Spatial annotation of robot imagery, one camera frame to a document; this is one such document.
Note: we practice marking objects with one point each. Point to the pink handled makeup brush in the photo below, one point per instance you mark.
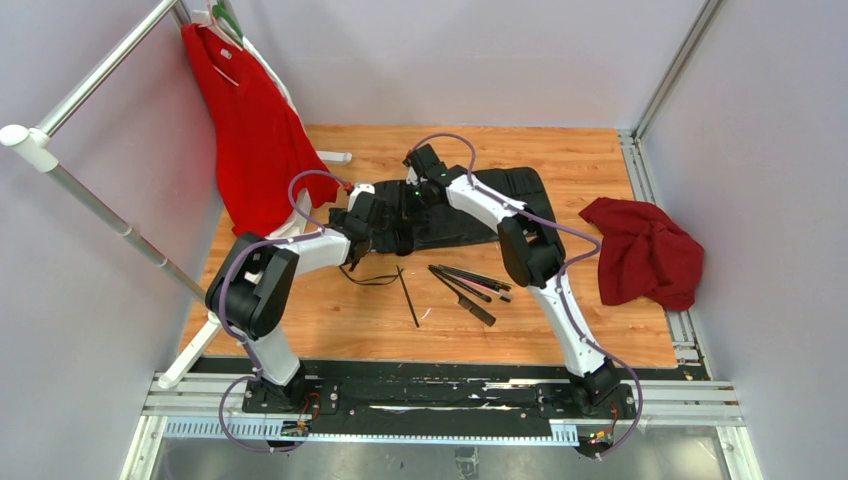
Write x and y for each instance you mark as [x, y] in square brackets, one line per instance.
[503, 295]

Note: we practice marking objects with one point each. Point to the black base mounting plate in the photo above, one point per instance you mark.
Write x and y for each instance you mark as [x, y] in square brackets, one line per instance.
[444, 399]

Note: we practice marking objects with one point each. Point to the black makeup brush roll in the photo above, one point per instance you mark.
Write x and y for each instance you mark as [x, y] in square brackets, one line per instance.
[442, 226]

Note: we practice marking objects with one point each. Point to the red hanging shirt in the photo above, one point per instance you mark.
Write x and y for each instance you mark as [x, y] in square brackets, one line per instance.
[264, 157]

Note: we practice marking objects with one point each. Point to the black comb brush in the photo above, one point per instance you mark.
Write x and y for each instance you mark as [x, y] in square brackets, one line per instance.
[464, 301]

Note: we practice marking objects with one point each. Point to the metal clothes rack pole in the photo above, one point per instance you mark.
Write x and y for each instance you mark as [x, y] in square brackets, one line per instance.
[79, 306]

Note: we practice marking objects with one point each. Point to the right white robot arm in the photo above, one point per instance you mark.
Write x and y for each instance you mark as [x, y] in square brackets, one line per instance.
[534, 257]

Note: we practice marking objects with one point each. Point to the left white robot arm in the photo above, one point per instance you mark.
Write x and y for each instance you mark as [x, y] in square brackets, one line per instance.
[250, 293]

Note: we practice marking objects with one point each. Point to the thin black liner brush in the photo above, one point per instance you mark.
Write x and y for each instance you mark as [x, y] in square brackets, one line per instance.
[407, 296]

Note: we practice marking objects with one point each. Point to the black angled brush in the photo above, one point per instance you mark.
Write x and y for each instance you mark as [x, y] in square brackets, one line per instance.
[487, 282]

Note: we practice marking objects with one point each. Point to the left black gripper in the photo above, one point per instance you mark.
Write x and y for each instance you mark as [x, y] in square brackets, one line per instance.
[338, 217]

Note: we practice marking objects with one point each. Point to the green white hangers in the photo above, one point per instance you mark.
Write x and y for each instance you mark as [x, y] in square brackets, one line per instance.
[217, 18]

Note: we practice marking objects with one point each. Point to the aluminium frame post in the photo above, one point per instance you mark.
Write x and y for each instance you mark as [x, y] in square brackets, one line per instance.
[687, 48]

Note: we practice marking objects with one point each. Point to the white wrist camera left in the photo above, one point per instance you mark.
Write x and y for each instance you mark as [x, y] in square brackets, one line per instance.
[353, 190]

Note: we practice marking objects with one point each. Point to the dark red crumpled cloth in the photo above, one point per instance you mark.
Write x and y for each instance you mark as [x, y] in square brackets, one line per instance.
[644, 253]

